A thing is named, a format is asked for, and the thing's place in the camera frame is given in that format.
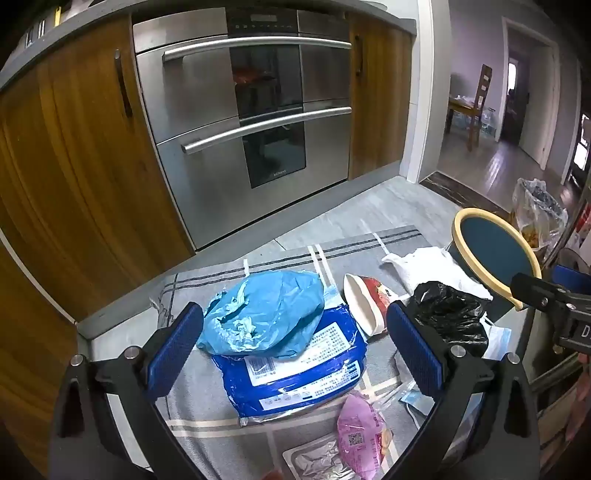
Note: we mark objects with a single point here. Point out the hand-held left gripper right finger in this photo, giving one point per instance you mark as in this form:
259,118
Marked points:
413,353

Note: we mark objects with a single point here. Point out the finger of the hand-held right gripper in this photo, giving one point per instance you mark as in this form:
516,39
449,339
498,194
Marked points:
538,290
575,276

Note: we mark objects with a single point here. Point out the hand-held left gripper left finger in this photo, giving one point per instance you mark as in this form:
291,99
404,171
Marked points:
178,344

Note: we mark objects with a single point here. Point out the clear wrapper with blue item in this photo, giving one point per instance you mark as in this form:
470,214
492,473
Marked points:
413,399

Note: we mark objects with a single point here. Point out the black plastic bag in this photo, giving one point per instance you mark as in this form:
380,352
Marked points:
443,309

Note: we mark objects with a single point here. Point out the blue bucket with yellow rim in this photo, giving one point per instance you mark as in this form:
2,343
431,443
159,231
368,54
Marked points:
494,249

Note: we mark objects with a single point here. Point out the light blue face mask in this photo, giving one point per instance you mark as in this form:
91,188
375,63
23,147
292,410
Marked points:
496,341

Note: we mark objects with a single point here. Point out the red and white snack bag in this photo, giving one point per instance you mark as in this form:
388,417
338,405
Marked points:
362,304

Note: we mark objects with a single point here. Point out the white plastic bag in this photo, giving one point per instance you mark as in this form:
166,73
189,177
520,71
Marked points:
434,267

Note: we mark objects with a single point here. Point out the light blue plastic bag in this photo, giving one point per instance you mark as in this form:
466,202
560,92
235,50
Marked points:
268,309

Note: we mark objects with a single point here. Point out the pink snack packet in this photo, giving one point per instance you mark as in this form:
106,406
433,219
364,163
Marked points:
360,434

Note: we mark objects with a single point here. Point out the blue printed package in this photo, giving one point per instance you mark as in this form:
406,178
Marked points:
295,374

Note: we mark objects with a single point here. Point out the silver foil packet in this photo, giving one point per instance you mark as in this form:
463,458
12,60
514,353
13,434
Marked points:
314,461

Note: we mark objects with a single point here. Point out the bin with clear plastic liner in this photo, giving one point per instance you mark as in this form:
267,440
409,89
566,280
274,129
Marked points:
538,217

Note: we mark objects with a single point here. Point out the grey plaid cloth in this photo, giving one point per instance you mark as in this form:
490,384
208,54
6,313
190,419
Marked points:
286,258

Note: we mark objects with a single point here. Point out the large clear water bottle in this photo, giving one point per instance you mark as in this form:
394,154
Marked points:
489,124
458,121

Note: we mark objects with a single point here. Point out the white interior door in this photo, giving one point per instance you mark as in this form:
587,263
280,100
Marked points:
538,106

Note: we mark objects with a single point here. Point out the wide wooden cabinet door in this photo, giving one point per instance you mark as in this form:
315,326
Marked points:
92,184

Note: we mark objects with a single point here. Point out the stainless steel built-in oven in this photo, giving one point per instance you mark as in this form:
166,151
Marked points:
194,138

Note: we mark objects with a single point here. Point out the wooden dining chair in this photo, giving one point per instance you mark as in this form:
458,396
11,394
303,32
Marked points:
484,87

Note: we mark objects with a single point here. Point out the plain wooden cabinet door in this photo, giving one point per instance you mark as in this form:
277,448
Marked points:
23,184

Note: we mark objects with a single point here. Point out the narrow wooden cabinet door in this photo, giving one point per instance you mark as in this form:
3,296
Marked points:
381,101

